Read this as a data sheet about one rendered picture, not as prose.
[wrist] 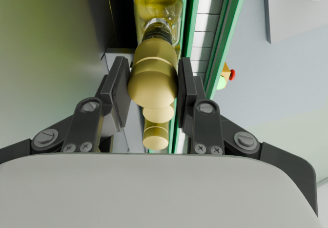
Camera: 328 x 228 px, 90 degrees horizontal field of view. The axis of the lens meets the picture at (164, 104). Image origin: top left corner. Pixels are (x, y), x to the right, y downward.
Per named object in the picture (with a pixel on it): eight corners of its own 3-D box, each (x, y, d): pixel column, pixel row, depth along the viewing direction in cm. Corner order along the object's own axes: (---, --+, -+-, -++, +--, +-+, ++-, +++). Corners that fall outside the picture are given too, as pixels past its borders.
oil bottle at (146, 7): (147, -27, 31) (128, 3, 16) (176, -27, 31) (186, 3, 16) (148, 7, 35) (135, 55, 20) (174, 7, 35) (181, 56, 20)
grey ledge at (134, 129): (112, 37, 49) (102, 56, 41) (141, 38, 50) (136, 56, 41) (139, 171, 116) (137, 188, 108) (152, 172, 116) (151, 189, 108)
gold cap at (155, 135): (153, 128, 26) (151, 153, 23) (140, 114, 24) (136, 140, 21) (173, 121, 25) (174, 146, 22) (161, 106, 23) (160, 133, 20)
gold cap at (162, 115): (163, 101, 22) (162, 128, 19) (139, 90, 21) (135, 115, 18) (179, 84, 20) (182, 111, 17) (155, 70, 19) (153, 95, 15)
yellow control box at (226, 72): (205, 59, 58) (209, 71, 53) (226, 60, 58) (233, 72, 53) (202, 76, 63) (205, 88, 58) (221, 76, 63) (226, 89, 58)
